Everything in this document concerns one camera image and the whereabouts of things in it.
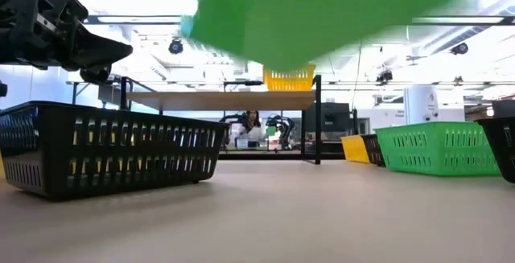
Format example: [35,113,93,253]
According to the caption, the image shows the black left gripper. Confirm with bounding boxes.
[0,0,134,86]

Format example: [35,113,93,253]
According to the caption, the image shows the black cabinet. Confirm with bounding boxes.
[302,101,352,154]

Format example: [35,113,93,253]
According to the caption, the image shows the white pillar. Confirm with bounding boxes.
[403,84,440,125]

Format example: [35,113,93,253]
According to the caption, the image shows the black ceiling camera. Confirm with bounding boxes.
[376,68,394,86]
[450,41,470,56]
[167,38,185,55]

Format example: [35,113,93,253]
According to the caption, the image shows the black plastic basket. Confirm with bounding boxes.
[360,134,386,167]
[476,117,515,185]
[0,101,230,202]

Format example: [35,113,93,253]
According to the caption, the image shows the green plastic basket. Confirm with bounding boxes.
[373,121,501,178]
[179,0,468,73]

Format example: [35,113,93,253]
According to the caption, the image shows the person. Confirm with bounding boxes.
[239,109,266,148]

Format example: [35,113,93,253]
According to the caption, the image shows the wooden shelf black metal frame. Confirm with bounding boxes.
[118,74,323,166]

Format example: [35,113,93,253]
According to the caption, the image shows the black background box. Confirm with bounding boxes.
[491,99,515,119]

